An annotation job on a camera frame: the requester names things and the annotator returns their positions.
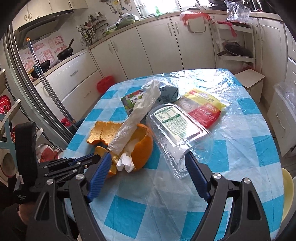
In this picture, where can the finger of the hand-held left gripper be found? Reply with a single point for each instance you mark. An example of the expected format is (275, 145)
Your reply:
(67, 173)
(76, 160)

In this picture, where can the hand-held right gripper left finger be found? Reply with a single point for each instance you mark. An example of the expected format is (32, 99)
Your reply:
(99, 178)

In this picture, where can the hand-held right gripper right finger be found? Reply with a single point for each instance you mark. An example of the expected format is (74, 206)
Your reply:
(196, 178)

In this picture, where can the small orange peel piece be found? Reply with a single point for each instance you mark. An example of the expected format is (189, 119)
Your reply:
(113, 170)

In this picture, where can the white tissue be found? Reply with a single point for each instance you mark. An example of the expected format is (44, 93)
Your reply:
(124, 163)

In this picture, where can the long orange peel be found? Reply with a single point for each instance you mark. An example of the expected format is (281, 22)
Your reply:
(101, 134)

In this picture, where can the clear plastic bottle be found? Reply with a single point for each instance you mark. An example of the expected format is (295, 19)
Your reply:
(173, 148)

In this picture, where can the large cupped orange peel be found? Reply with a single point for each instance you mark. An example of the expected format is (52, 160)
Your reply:
(143, 150)

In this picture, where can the white plastic bag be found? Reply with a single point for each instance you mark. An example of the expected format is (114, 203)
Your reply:
(136, 113)

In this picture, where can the red trash bin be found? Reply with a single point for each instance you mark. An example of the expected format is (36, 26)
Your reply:
(105, 83)

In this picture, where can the red white slippers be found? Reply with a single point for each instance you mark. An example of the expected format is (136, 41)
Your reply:
(47, 153)

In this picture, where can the blue checked plastic tablecloth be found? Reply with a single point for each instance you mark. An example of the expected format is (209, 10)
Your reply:
(231, 162)

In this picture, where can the white chair with red cushion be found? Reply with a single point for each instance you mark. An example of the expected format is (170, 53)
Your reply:
(7, 115)

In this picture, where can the yellow red plastic packet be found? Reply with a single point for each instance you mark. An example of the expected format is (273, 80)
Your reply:
(203, 109)

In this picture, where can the cream drawer cabinet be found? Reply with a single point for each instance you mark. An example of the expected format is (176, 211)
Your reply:
(69, 76)

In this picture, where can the flattened milk carton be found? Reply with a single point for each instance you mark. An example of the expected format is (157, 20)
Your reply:
(166, 95)

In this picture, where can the black wok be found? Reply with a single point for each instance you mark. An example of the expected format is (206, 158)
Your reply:
(41, 66)

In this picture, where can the pale yellow chair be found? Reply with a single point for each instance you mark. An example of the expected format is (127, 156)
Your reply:
(288, 192)

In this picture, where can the black frying pan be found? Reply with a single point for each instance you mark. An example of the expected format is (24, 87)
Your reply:
(66, 52)

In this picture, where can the small white stool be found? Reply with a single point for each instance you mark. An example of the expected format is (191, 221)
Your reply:
(249, 80)

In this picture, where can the kitchen utensil rack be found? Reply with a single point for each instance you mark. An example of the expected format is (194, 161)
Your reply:
(89, 32)

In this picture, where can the range hood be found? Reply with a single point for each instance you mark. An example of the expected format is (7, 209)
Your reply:
(39, 25)

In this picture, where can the dark pan in rack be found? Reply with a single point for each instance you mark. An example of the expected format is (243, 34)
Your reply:
(235, 49)

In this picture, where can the cream base cabinets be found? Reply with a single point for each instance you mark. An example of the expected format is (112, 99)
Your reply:
(150, 46)

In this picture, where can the white storage rack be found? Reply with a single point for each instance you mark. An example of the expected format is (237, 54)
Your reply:
(251, 44)

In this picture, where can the green vegetables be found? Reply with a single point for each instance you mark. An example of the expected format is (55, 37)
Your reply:
(124, 22)

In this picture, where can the cream side cabinets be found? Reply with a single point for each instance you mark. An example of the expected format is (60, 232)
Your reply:
(272, 39)

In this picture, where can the red plastic bag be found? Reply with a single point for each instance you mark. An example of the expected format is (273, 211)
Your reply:
(194, 16)

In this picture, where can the green bottle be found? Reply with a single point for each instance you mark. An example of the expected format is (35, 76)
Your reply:
(157, 9)

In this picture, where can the clear plastic bag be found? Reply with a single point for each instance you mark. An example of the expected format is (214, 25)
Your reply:
(238, 10)

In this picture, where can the pink wall stickers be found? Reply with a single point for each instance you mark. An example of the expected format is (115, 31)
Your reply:
(56, 42)

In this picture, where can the cream wall cabinets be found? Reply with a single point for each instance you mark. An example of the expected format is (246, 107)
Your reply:
(60, 5)

